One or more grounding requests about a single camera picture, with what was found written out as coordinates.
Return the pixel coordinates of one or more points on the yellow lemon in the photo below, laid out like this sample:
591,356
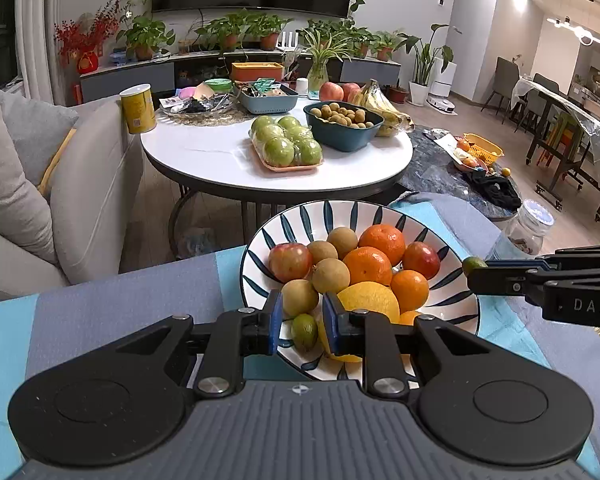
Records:
370,300

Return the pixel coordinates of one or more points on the bunch of bananas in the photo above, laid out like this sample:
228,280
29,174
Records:
385,107

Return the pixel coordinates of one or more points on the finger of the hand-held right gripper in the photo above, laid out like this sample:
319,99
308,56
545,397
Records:
500,280
515,261

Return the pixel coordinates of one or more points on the small floor plant red pot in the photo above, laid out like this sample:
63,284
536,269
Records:
397,94

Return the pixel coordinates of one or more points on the red plum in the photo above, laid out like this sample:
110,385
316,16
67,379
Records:
421,260

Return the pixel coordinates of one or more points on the pile of small longans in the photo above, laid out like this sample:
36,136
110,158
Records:
342,114

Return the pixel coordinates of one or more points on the grey pillow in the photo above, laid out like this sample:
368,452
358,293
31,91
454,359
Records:
35,130

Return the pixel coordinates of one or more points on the brown longan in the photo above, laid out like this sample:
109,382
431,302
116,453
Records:
331,275
300,297
342,240
322,251

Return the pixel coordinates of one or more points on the yellow tin can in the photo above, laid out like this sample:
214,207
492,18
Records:
137,110

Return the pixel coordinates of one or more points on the grey dining chair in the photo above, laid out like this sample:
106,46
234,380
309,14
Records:
502,80
540,95

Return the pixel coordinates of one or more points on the white picket fence ornament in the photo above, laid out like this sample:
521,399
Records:
287,40

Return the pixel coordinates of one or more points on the white curtain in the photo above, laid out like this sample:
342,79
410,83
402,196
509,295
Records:
32,30

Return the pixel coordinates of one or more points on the dining table with white cover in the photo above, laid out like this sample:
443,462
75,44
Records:
580,120

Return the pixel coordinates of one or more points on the orange plastic basket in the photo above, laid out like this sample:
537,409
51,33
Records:
485,147

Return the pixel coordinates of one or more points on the glass plate with snacks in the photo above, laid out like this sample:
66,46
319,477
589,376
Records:
200,107

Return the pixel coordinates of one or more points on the red tomato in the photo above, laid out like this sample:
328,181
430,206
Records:
290,261

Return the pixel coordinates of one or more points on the small green kumquat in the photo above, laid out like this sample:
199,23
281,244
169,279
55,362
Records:
474,264
304,332

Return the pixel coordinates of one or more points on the orange box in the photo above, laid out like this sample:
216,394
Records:
256,71

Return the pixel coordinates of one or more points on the beige sofa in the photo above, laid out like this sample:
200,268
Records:
95,185

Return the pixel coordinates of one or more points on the orange tangerine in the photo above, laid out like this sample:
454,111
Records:
410,290
384,241
410,317
367,265

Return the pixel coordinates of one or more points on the pack of green apples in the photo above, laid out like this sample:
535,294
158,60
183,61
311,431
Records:
285,145

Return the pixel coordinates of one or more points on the clear jar white lid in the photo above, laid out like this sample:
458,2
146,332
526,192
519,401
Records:
527,227

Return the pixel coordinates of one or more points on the glass vase with spider plant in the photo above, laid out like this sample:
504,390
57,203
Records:
317,77

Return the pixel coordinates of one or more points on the red flower arrangement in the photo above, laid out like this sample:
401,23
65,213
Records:
85,40

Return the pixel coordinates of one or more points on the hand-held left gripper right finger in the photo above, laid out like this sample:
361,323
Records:
332,325

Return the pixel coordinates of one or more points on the white bowl with blue stripes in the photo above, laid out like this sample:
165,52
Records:
300,225

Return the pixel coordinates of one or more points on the blue plastic basket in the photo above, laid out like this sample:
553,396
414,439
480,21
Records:
265,105

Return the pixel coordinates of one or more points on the black cloth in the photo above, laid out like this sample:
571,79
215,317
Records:
495,192

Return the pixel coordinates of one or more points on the dark marble round table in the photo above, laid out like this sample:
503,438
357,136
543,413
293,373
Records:
430,175

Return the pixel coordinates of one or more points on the red apple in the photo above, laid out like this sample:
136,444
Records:
331,91
351,91

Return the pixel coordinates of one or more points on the small dish of mixed fruit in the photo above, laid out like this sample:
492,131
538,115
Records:
470,160

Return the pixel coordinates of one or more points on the grey television cabinet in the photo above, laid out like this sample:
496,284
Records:
130,80

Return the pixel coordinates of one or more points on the small white cylinder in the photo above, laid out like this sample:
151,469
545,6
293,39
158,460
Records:
302,87

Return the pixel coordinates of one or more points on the dark blue bowl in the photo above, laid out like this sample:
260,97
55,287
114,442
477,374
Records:
345,140

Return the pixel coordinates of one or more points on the potted green plant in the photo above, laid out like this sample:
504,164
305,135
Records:
143,40
230,35
362,45
384,50
269,35

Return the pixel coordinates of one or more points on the green round container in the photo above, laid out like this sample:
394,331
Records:
217,85

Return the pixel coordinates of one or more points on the large leafy plant white pot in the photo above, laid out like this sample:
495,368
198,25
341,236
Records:
420,92

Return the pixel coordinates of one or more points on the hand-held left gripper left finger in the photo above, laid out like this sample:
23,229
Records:
275,322

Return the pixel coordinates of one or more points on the beige sofa cushion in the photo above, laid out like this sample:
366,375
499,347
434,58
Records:
10,175

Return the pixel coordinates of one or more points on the white vacuum dock tower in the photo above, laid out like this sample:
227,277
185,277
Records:
441,77

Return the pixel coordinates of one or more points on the white paper sheet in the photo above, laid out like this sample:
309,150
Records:
445,142

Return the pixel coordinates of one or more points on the white robot vacuum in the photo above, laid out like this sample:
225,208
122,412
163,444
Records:
441,105

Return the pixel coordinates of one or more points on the round white table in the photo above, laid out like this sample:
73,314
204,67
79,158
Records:
205,155

